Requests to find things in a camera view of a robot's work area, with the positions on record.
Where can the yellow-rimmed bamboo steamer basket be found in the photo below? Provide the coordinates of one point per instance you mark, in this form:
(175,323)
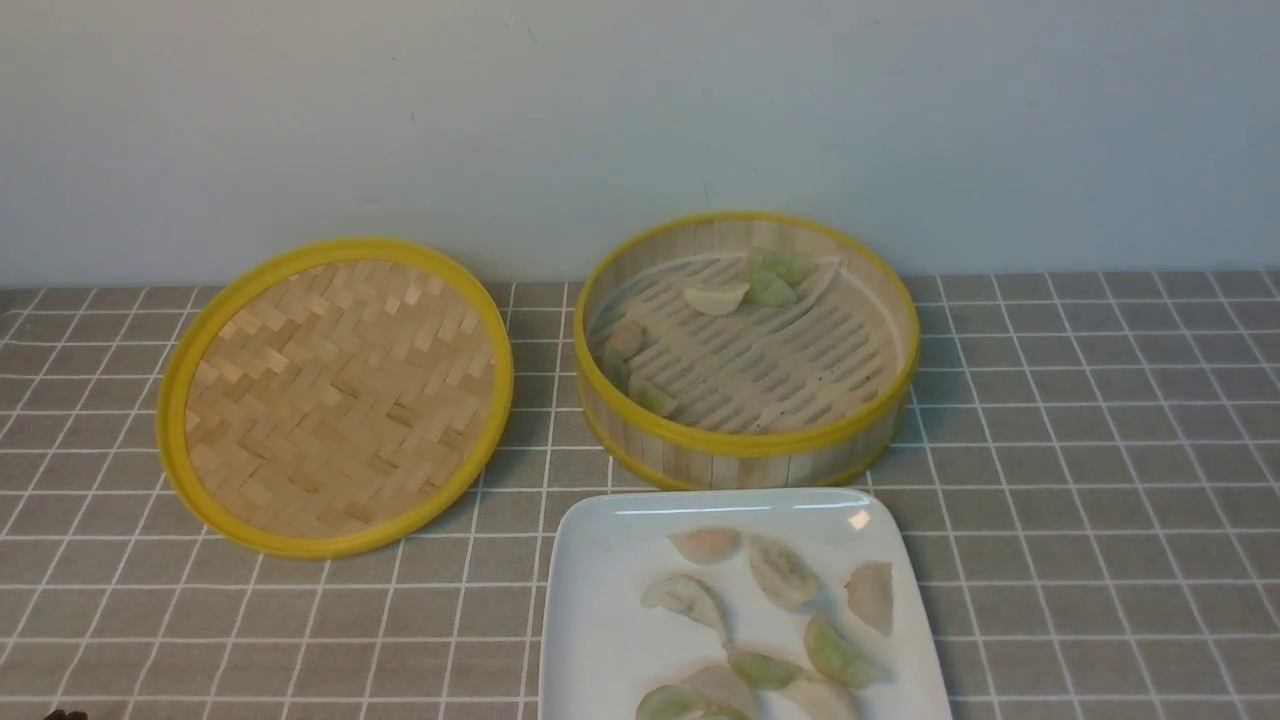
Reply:
(805,395)

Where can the pink dumpling on plate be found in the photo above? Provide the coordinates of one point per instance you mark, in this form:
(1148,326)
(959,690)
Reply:
(706,546)

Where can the green dumpling plate right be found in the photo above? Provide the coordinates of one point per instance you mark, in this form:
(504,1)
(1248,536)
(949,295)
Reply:
(837,658)

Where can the yellow-rimmed woven bamboo lid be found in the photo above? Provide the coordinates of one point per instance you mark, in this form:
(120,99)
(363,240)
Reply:
(336,399)

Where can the white dumpling plate bottom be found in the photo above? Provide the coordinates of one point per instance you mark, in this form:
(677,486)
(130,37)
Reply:
(821,699)

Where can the white dumpling plate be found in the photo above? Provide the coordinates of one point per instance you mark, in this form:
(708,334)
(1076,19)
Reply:
(690,598)
(821,699)
(781,575)

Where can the white square plate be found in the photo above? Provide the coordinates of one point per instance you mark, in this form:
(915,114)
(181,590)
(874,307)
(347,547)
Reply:
(602,651)

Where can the white dumpling plate left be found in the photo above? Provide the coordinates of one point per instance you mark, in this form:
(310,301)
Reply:
(690,598)

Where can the green dumpling plate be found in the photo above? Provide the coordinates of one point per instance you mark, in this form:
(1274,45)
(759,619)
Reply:
(837,658)
(681,702)

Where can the green dumpling plate bottom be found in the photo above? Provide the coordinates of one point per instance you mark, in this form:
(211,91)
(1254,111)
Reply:
(681,702)

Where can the white dumpling plate centre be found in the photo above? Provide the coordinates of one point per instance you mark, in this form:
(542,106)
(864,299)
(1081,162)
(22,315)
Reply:
(781,575)

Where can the dark object at corner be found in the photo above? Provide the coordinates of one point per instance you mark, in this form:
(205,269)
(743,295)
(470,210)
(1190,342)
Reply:
(61,714)

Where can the pink dumpling steamer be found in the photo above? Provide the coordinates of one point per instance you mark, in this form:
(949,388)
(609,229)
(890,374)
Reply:
(626,341)
(725,689)

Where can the green dumpling steamer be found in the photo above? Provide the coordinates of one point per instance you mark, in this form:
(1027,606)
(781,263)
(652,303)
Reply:
(616,369)
(760,670)
(766,289)
(793,269)
(650,397)

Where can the green dumpling steamer back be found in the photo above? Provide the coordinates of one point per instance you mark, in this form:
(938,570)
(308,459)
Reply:
(793,269)

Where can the white dumpling in steamer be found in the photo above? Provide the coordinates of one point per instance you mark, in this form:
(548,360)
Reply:
(715,299)

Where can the pale dumpling plate right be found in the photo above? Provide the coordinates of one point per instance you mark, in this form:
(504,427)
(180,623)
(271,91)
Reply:
(869,592)

